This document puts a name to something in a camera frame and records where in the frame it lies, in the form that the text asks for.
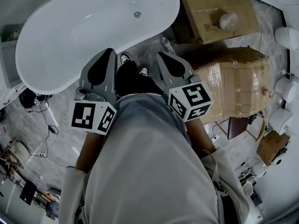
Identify large taped cardboard box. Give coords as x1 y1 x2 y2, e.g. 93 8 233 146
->
186 46 272 126

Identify person's black trousers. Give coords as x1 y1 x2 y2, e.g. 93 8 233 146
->
114 59 165 98

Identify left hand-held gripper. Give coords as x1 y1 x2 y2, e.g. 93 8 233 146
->
69 48 118 135

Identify white fluffy ball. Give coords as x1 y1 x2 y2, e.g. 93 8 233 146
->
219 12 239 31

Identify person's grey shirt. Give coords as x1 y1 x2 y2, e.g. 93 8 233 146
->
59 93 250 224

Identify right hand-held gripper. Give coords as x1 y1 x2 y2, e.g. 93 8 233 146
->
156 52 213 122

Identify small green pot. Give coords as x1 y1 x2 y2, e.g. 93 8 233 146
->
7 27 22 42

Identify black equipment bundle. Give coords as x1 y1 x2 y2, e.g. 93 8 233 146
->
19 89 51 110

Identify person's right forearm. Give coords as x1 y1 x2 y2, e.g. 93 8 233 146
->
185 119 216 158

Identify grey backpack strap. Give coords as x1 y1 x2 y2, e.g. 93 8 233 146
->
202 149 231 197

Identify plain brown cardboard box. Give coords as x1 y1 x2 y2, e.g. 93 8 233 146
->
176 0 261 45

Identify white round camera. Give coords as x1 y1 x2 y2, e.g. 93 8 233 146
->
273 156 287 167

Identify small cardboard box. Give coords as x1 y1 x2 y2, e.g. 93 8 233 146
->
256 130 292 166

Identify white bathtub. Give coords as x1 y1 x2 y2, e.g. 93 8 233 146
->
15 0 180 95

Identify person's left forearm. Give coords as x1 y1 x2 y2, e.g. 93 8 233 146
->
75 131 107 174

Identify clear plastic bottle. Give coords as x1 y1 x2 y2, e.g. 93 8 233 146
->
161 37 173 53

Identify black white sneaker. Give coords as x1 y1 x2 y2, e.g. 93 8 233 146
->
138 64 150 77
120 52 132 65

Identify brown seat chair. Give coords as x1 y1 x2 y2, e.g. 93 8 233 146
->
212 111 268 142

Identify beige round spool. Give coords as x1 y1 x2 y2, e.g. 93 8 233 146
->
2 138 30 170

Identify small white bottle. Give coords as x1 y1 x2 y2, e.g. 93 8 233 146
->
263 88 278 100

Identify pile of mixed clutter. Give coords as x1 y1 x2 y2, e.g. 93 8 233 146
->
0 136 61 219

